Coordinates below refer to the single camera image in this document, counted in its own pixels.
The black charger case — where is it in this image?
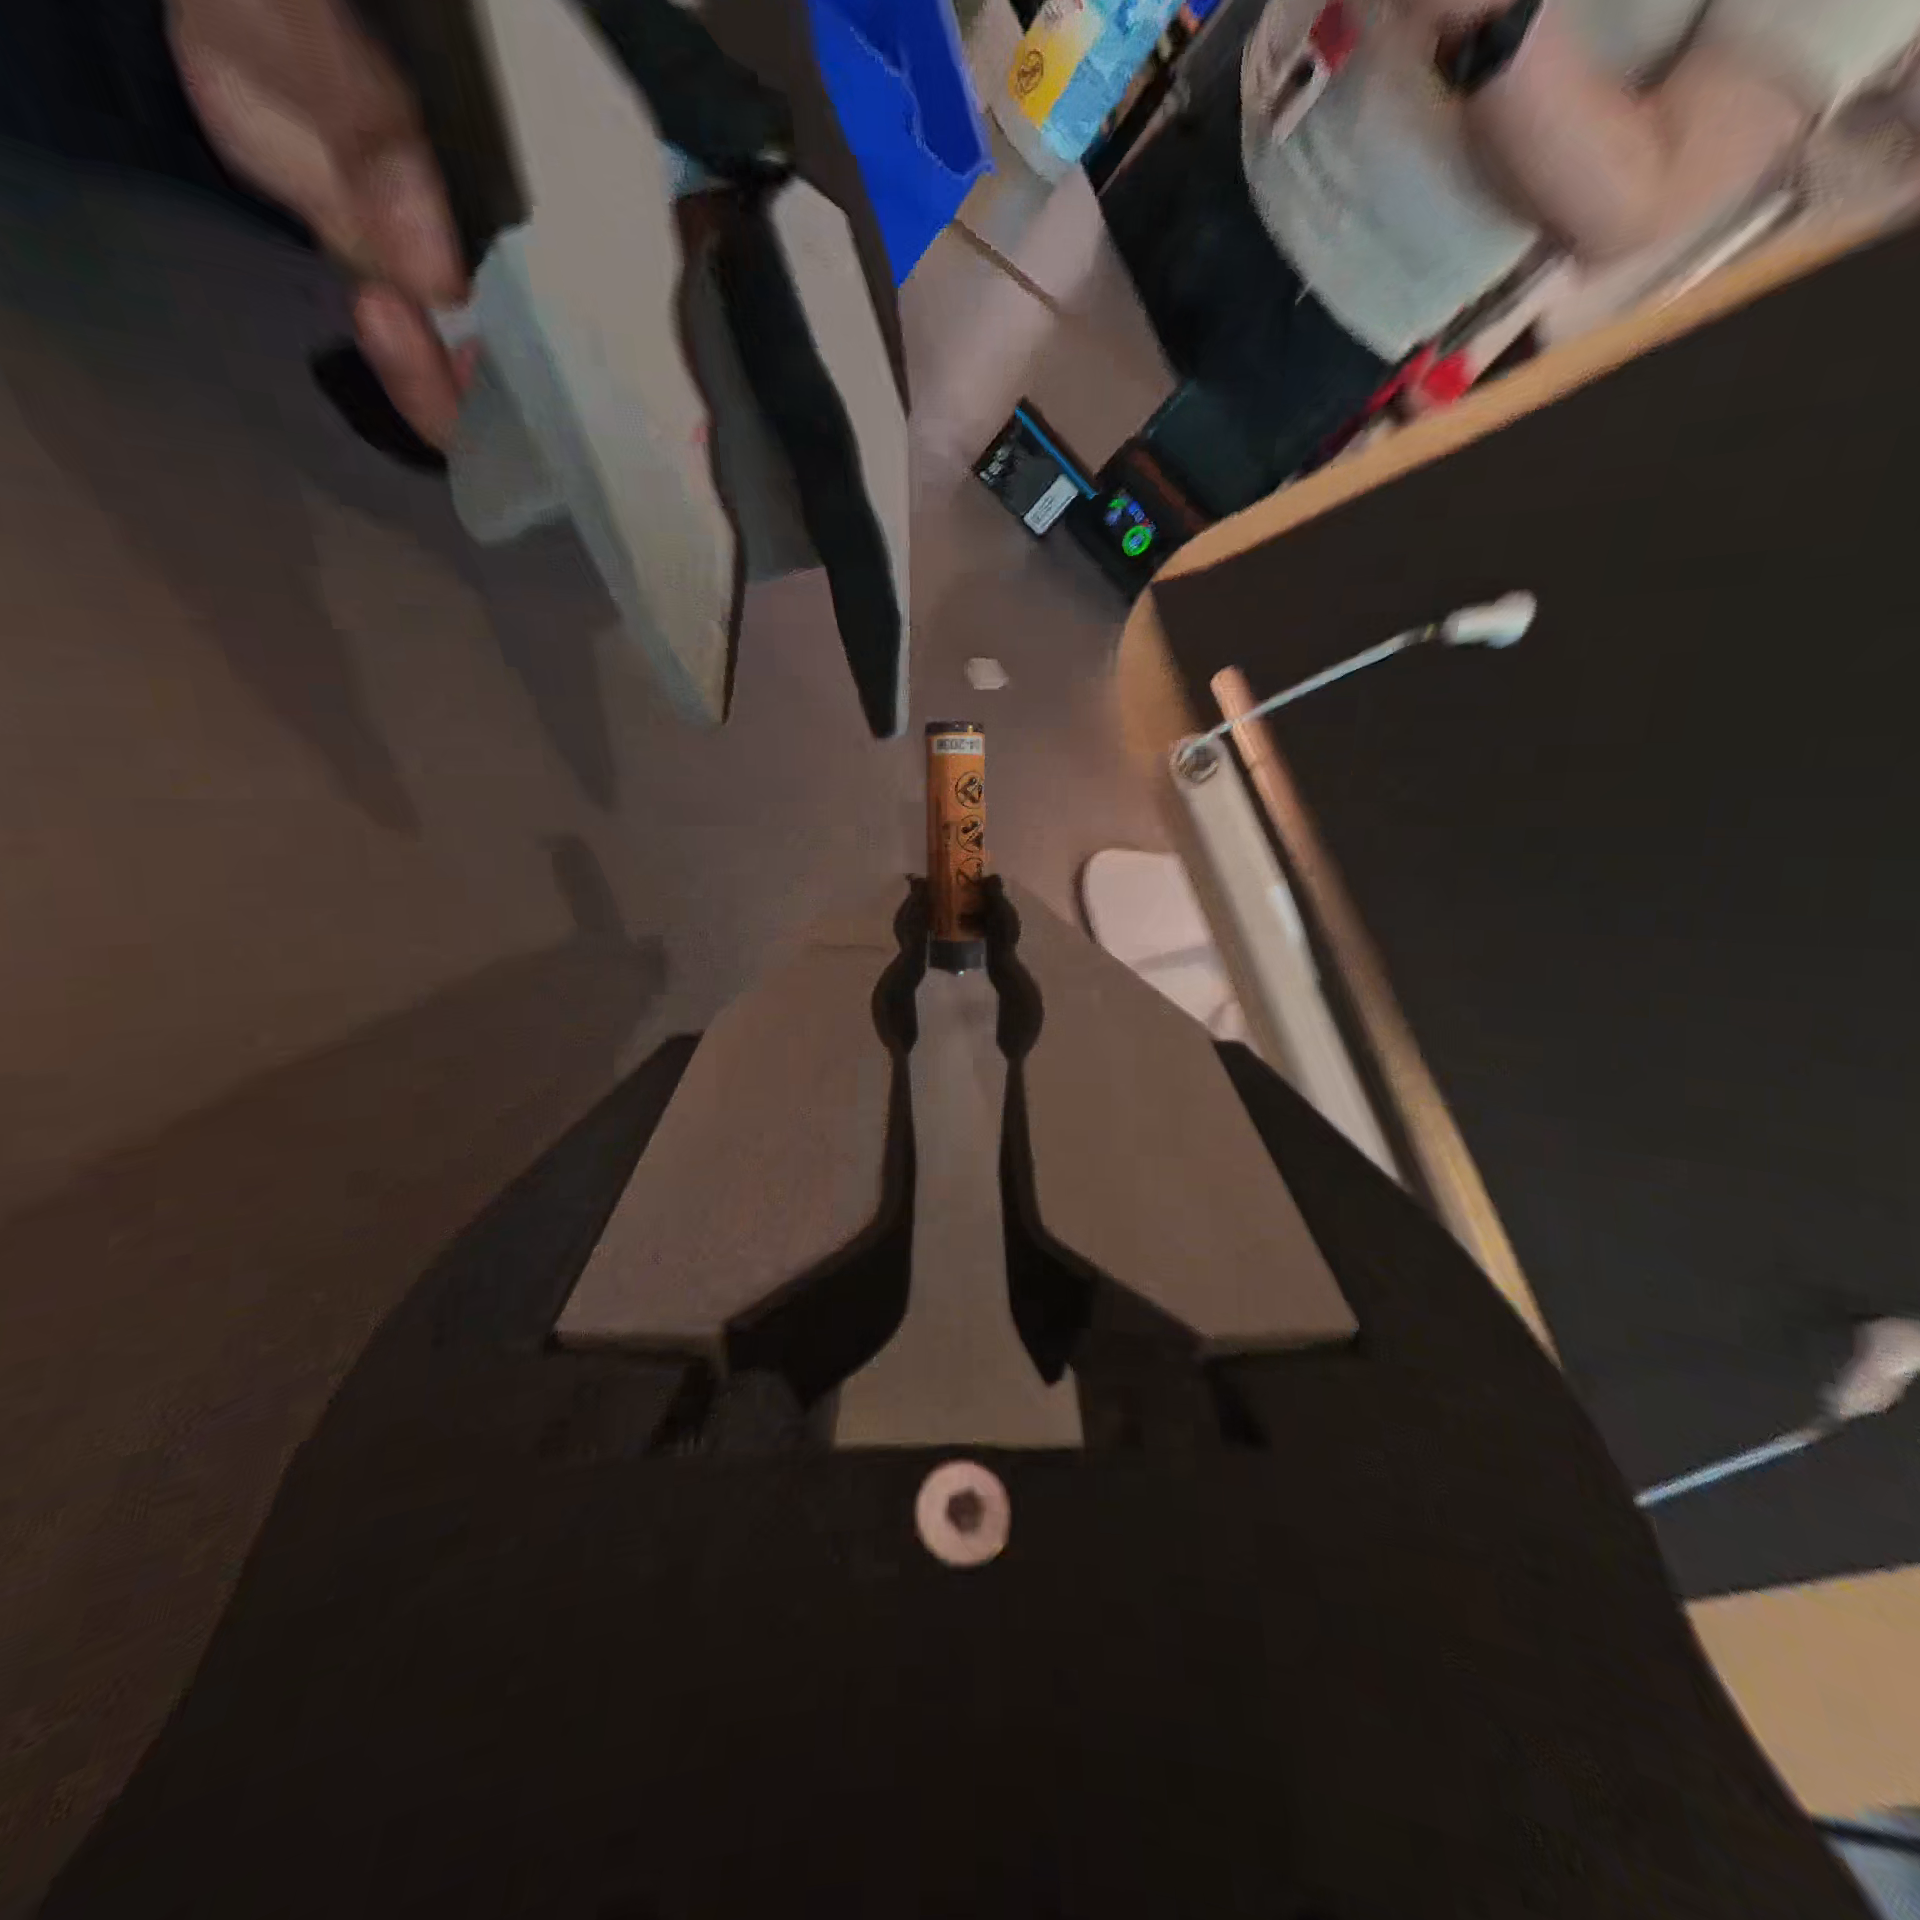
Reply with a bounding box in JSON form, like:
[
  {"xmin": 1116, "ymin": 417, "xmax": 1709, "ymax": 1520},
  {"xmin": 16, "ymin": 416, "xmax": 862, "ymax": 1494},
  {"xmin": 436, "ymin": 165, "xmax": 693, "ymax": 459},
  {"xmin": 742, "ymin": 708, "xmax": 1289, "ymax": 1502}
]
[{"xmin": 1089, "ymin": 376, "xmax": 1323, "ymax": 600}]

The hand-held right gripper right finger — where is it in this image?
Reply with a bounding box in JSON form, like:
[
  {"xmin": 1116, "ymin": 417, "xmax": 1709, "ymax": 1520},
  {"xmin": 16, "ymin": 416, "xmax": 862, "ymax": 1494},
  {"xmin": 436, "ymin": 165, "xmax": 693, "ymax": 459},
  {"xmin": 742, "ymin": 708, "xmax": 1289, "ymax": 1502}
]
[{"xmin": 984, "ymin": 885, "xmax": 1362, "ymax": 1384}]

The orange slim battery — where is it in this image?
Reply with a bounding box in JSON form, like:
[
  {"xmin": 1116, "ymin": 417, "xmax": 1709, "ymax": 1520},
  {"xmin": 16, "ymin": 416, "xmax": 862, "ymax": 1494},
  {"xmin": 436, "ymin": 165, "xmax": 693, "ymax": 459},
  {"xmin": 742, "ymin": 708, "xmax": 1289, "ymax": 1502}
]
[{"xmin": 921, "ymin": 718, "xmax": 993, "ymax": 976}]

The person's left hand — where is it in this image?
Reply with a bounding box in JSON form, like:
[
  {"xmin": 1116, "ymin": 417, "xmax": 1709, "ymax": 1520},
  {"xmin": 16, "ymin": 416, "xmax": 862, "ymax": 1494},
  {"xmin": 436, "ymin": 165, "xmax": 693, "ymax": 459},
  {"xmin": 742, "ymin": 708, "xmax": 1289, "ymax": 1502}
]
[{"xmin": 167, "ymin": 0, "xmax": 483, "ymax": 452}]

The black wooden book stand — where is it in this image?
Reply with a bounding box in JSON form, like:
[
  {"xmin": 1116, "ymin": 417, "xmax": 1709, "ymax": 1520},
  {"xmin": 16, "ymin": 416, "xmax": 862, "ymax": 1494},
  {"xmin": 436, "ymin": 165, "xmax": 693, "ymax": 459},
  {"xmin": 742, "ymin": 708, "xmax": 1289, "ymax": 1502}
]
[{"xmin": 1082, "ymin": 195, "xmax": 1920, "ymax": 1826}]

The blue plastic bin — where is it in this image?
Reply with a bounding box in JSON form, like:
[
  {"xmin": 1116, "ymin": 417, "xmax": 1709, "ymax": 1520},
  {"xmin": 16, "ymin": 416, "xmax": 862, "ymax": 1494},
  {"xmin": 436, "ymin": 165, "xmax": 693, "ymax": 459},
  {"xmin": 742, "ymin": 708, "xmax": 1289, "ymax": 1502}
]
[{"xmin": 803, "ymin": 0, "xmax": 995, "ymax": 288}]

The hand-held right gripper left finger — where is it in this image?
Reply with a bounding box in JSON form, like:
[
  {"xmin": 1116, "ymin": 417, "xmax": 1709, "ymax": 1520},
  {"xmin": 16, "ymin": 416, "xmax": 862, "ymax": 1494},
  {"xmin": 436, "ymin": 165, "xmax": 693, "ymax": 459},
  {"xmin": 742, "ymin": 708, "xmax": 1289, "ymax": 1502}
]
[{"xmin": 551, "ymin": 882, "xmax": 921, "ymax": 1403}]

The white wipes canister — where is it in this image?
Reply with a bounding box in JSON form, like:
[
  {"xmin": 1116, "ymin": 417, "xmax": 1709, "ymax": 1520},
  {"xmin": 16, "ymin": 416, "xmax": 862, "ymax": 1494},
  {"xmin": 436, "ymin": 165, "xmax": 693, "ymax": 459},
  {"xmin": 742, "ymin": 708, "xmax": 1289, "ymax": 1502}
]
[{"xmin": 1009, "ymin": 0, "xmax": 1190, "ymax": 165}]

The metal wire page holder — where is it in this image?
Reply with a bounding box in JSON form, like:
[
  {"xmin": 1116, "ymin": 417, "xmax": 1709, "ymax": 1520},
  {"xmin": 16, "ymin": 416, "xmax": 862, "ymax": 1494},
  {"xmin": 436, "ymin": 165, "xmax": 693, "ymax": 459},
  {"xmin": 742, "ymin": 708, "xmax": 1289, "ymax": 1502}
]
[
  {"xmin": 1170, "ymin": 591, "xmax": 1537, "ymax": 791},
  {"xmin": 1635, "ymin": 1315, "xmax": 1920, "ymax": 1509}
]

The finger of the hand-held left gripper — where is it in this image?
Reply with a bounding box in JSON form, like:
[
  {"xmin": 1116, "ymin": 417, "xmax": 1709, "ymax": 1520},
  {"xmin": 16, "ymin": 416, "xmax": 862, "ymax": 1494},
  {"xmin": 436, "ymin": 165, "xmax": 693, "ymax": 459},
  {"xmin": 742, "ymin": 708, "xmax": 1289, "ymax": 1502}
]
[
  {"xmin": 682, "ymin": 175, "xmax": 914, "ymax": 741},
  {"xmin": 481, "ymin": 0, "xmax": 747, "ymax": 724}
]

